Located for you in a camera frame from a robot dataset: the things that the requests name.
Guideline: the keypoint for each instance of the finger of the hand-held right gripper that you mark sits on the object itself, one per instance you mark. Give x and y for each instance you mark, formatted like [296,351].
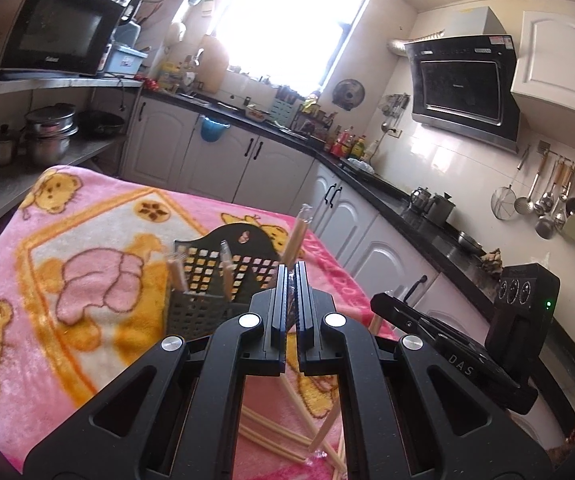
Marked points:
[407,316]

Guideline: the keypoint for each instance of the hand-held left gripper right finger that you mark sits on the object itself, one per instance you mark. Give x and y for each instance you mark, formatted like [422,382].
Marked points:
[303,310]

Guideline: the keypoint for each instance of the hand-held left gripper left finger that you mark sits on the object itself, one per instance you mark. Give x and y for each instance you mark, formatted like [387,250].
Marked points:
[281,310]

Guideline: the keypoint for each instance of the plastic-wrapped chopstick pair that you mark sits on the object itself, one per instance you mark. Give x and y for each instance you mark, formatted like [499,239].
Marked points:
[226,270]
[297,235]

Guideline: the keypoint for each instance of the black plastic utensil basket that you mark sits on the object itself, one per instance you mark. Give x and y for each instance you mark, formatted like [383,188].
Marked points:
[202,305]

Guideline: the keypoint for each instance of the bundle of bare chopsticks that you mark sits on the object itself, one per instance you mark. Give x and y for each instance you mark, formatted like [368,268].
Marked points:
[177,275]

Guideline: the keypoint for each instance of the group of wooden chopsticks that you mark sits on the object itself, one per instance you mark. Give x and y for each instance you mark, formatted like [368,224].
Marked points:
[267,422]

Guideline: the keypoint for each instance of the ginger root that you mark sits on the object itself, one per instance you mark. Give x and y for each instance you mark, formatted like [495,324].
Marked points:
[492,261]

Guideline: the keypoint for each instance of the steel bowl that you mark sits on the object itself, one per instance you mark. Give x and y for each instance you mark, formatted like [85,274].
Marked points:
[469,242]

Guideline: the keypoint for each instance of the black countertop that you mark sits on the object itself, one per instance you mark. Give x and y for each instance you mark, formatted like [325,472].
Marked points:
[417,225]

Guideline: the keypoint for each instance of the steel kettle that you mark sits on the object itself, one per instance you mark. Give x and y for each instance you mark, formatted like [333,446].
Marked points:
[440,210]

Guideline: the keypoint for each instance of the small steel teapot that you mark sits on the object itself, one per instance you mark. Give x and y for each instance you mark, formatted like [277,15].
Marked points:
[419,199]

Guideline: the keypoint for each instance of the row of hanging ladles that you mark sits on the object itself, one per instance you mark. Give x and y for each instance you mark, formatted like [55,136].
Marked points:
[547,205]

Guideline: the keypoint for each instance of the group of sauce bottles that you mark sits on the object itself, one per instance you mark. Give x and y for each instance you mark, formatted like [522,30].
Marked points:
[350,145]

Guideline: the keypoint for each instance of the blue hanging bin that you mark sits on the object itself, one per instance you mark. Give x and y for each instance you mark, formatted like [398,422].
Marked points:
[215,130]

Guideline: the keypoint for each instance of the pink printed blanket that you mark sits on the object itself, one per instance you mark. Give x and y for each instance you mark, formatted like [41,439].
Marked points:
[92,360]

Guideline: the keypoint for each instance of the teal knife block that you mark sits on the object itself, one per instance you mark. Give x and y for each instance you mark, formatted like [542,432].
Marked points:
[285,107]

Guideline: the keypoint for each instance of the black range hood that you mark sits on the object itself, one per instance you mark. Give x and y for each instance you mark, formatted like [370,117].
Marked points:
[460,85]

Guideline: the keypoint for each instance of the beige cutting board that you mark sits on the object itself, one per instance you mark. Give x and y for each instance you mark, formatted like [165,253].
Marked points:
[213,65]

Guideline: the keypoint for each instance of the black wok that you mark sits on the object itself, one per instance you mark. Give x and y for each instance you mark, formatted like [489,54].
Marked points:
[99,125]

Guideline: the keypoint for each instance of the white upper cabinet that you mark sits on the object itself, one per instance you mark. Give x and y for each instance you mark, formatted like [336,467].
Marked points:
[552,60]

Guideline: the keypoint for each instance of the stacked steel pots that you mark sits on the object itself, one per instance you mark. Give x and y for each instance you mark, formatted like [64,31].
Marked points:
[49,135]

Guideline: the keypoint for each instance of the kitchen window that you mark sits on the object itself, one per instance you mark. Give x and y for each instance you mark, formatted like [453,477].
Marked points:
[292,20]

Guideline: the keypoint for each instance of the blue plastic bin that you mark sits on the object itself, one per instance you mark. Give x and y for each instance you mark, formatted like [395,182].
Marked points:
[125,60]

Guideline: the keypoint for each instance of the small steel pot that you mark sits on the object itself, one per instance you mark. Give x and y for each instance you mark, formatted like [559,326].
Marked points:
[2,147]

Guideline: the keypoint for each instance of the metal shelf rack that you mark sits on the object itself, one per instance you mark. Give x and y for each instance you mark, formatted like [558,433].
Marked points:
[42,82]

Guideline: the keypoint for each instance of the black blender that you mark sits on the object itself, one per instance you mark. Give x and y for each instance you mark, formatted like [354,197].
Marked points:
[127,15]

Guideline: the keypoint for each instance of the black microwave oven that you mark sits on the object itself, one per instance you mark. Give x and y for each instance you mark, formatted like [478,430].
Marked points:
[62,30]

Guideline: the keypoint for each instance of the silver exhaust duct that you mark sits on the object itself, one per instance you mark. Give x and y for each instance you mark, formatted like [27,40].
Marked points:
[407,46]

